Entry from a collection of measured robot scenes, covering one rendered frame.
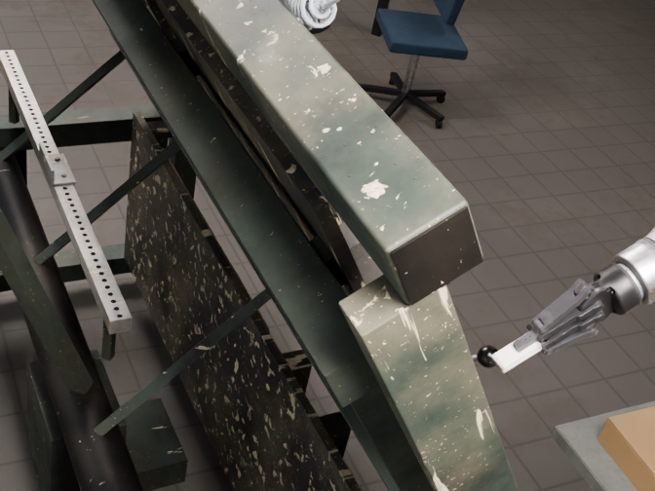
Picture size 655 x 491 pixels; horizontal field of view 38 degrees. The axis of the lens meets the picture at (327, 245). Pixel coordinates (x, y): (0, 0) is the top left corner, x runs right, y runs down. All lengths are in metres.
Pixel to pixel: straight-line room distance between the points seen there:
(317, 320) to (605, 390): 2.83
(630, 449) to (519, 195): 2.61
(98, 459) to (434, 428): 1.19
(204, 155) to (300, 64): 0.33
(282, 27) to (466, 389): 0.52
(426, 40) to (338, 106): 4.00
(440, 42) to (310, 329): 4.02
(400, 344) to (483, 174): 3.97
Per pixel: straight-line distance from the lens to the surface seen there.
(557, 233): 4.73
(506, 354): 1.44
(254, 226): 1.32
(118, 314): 2.15
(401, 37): 5.06
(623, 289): 1.46
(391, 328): 1.03
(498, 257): 4.41
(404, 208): 0.97
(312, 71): 1.17
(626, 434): 2.51
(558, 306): 1.43
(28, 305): 2.16
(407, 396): 1.13
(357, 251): 1.30
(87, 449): 2.28
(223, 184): 1.40
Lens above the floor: 2.46
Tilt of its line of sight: 36 degrees down
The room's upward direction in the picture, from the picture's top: 13 degrees clockwise
